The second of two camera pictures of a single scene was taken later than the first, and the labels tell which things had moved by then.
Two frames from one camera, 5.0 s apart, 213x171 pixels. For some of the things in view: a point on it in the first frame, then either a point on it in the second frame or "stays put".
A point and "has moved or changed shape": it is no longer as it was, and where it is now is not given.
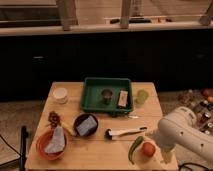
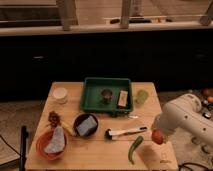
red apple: x=148 y=149 has moved or changed shape
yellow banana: x=64 y=125 stays put
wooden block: x=122 y=99 stays put
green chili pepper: x=134 y=146 stays put
